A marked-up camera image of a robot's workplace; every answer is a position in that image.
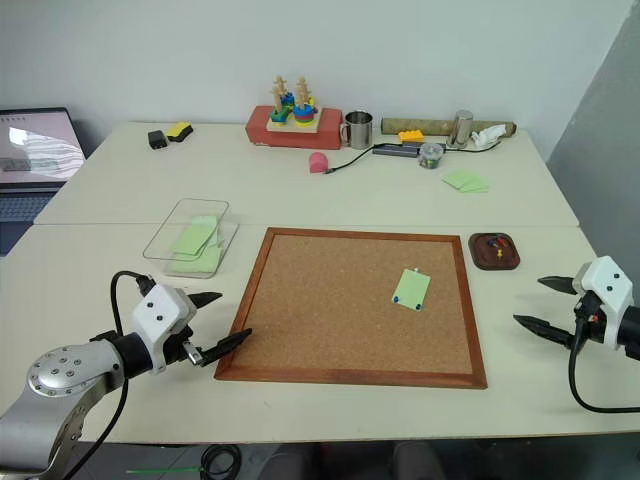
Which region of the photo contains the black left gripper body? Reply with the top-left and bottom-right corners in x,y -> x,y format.
163,294 -> 209,367

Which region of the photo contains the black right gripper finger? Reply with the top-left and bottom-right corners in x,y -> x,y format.
512,313 -> 576,348
536,274 -> 578,296

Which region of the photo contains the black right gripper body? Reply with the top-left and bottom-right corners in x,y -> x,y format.
572,290 -> 606,347

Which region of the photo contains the green paper note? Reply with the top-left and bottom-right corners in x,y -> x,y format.
390,267 -> 432,312

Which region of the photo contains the small jar with pins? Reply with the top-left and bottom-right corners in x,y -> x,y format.
417,142 -> 447,170

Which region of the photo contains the clear plastic tray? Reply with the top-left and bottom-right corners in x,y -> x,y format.
142,198 -> 241,279

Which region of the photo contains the dark brown wooden dish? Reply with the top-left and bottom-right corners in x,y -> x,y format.
467,231 -> 522,272

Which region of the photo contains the loose stack of green notes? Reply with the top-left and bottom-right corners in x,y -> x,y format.
441,169 -> 492,195

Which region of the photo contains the crumpled white tissue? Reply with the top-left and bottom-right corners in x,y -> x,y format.
469,124 -> 507,149

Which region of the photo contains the yellow and black eraser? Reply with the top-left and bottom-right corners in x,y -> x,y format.
165,120 -> 196,143

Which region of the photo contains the tall steel cup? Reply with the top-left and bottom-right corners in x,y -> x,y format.
445,109 -> 475,150

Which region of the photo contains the red cardboard box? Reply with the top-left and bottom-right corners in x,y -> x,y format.
244,104 -> 344,151

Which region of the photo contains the wooden stacking toy with pegs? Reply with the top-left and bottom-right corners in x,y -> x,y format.
265,74 -> 322,135

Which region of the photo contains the brown cardboard tube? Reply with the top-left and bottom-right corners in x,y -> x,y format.
380,116 -> 518,140

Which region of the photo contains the stack of coloured toy rings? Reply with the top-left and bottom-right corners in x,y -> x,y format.
292,97 -> 317,127

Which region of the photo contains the grey USB hub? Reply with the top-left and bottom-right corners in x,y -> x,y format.
371,141 -> 424,159

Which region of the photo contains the open grey laptop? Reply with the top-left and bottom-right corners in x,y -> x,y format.
0,106 -> 89,257

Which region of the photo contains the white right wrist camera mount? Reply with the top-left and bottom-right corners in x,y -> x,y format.
571,255 -> 635,347

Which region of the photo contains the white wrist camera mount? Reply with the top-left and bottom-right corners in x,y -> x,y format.
131,284 -> 198,376
571,255 -> 635,347

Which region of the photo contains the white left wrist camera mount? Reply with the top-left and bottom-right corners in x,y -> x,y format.
131,284 -> 198,376

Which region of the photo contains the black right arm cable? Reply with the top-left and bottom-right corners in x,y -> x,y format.
568,317 -> 640,414

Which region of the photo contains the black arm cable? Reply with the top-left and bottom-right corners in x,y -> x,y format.
49,270 -> 154,480
568,317 -> 640,414

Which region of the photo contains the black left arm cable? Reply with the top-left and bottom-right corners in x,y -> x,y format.
49,270 -> 154,480

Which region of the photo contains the cork board with wooden frame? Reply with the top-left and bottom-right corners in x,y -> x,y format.
214,226 -> 489,392

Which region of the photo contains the coiled black cable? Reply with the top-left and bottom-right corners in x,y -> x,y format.
200,443 -> 242,477

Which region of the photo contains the thin black hub cable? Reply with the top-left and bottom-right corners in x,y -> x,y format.
324,144 -> 376,175

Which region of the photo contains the steel mug with handle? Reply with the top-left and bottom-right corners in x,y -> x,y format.
339,110 -> 375,150

